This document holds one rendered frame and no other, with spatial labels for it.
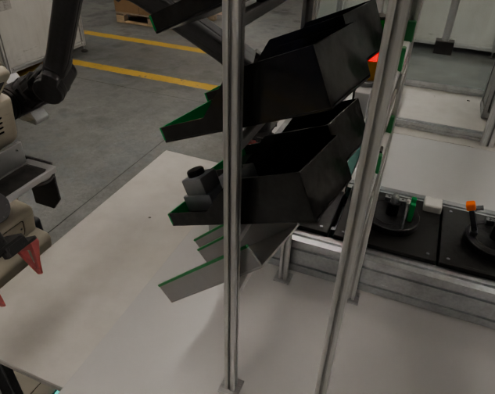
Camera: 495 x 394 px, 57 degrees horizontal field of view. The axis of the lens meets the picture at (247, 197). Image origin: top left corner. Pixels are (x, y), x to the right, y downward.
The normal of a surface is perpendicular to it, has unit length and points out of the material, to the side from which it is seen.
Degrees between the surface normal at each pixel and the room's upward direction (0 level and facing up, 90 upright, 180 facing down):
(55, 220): 1
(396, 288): 90
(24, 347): 0
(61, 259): 0
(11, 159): 90
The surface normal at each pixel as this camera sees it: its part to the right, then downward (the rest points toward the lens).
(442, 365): 0.03, -0.82
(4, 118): 0.91, 0.36
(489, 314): -0.37, 0.52
